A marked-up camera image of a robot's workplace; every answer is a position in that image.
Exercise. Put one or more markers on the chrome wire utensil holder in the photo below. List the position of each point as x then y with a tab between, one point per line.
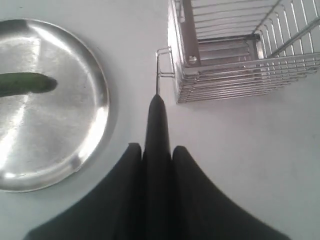
225	49

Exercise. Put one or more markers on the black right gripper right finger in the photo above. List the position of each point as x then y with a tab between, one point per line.
206	213

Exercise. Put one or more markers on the black handled knife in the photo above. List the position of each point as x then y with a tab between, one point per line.
157	156

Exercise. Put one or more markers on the round stainless steel plate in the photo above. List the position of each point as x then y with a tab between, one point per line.
47	136

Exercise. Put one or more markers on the green cucumber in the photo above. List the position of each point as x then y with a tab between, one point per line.
22	83

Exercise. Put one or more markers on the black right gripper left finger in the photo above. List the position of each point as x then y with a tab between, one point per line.
113	210

